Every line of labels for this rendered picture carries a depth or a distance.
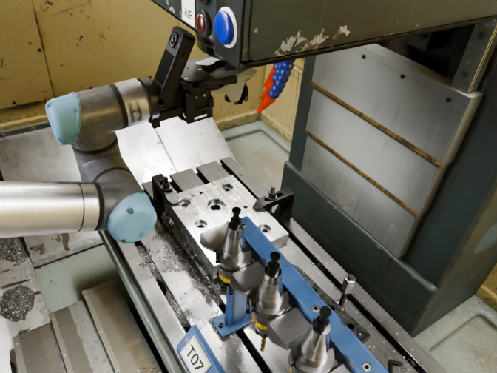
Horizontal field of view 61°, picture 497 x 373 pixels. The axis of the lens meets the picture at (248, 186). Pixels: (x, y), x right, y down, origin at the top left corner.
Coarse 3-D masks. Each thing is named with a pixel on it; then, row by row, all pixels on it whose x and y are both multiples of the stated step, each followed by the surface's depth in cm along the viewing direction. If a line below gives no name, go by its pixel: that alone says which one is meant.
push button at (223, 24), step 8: (216, 16) 39; (224, 16) 38; (216, 24) 39; (224, 24) 38; (232, 24) 38; (216, 32) 40; (224, 32) 39; (232, 32) 38; (224, 40) 39; (232, 40) 39
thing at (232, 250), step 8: (240, 224) 71; (232, 232) 70; (240, 232) 70; (224, 240) 72; (232, 240) 70; (240, 240) 71; (224, 248) 72; (232, 248) 71; (240, 248) 72; (224, 256) 73; (232, 256) 72; (240, 256) 73
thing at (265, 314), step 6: (252, 294) 68; (252, 300) 67; (288, 300) 67; (252, 306) 67; (258, 306) 67; (282, 306) 66; (258, 312) 66; (264, 312) 65; (270, 312) 66; (276, 312) 66; (282, 312) 66; (258, 318) 67; (264, 318) 67; (270, 318) 67
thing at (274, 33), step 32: (160, 0) 50; (256, 0) 36; (288, 0) 38; (320, 0) 40; (352, 0) 42; (384, 0) 44; (416, 0) 47; (448, 0) 50; (480, 0) 54; (256, 32) 38; (288, 32) 40; (320, 32) 42; (352, 32) 44; (384, 32) 47; (416, 32) 51; (256, 64) 40
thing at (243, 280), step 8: (256, 264) 74; (232, 272) 72; (240, 272) 72; (248, 272) 72; (256, 272) 73; (232, 280) 71; (240, 280) 71; (248, 280) 71; (256, 280) 71; (232, 288) 70; (240, 288) 70; (248, 288) 70
